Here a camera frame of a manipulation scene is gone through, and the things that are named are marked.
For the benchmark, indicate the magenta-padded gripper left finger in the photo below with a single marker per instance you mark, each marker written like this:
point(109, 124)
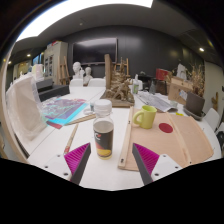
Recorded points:
point(74, 163)

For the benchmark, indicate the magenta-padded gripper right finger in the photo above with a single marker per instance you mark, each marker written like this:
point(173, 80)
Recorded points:
point(151, 165)

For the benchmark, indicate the wooden stick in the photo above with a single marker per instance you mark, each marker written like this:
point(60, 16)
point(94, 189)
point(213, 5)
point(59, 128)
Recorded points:
point(71, 138)

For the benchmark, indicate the long wooden strip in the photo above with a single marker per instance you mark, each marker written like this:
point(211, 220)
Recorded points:
point(126, 138)

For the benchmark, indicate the light plywood board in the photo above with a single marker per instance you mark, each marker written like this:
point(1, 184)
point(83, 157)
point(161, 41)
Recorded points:
point(180, 138)

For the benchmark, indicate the flat round red coaster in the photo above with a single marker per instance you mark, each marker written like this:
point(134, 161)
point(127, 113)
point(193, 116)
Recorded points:
point(165, 127)

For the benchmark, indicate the clear bottle with white cap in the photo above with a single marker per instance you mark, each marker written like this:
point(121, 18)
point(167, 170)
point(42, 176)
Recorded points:
point(103, 131)

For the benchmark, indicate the flat wooden ruler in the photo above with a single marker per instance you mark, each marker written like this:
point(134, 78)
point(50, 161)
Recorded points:
point(81, 119)

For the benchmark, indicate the yellow-green mug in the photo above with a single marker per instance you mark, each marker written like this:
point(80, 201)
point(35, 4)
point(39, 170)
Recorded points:
point(146, 116)

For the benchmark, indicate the colourful printed poster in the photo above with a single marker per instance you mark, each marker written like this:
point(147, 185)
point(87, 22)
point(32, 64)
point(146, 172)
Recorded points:
point(63, 111)

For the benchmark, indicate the open newspaper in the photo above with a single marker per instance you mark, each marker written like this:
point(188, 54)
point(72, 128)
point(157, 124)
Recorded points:
point(155, 100)

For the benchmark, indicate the white plastic bag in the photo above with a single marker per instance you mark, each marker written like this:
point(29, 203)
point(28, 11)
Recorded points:
point(25, 106)

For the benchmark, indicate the brown cardboard box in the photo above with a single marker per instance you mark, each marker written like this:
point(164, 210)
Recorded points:
point(178, 89)

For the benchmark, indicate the white chair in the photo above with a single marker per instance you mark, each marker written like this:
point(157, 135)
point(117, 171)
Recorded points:
point(96, 82)
point(76, 82)

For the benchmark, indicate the dark pot with dried plant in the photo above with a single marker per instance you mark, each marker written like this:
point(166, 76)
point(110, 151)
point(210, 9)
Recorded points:
point(195, 96)

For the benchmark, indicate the white spray bottle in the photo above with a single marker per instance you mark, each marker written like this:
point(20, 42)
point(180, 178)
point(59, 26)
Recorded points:
point(135, 85)

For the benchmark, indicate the white plaster bust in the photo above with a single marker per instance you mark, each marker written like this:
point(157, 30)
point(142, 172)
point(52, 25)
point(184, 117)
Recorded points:
point(77, 70)
point(87, 75)

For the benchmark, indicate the red box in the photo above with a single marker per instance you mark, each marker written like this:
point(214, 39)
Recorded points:
point(162, 74)

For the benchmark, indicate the wooden easel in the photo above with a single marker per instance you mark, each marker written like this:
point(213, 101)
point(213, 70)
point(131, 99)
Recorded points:
point(63, 71)

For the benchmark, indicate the white cabinet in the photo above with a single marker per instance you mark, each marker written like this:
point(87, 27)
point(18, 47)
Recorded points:
point(54, 62)

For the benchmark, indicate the large black wall screen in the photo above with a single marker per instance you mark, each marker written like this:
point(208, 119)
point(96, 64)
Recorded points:
point(95, 50)

